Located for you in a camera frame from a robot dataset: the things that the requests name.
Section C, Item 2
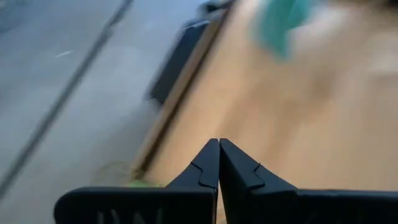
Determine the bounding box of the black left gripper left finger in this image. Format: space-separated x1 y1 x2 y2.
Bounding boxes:
53 138 221 224

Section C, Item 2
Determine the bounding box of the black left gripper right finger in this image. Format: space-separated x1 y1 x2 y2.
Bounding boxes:
220 138 398 224

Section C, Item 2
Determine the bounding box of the dark teal microfiber towel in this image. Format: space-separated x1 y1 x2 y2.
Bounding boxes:
252 0 315 60

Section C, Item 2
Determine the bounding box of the black bar on table edge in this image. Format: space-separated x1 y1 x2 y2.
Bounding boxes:
145 17 213 105

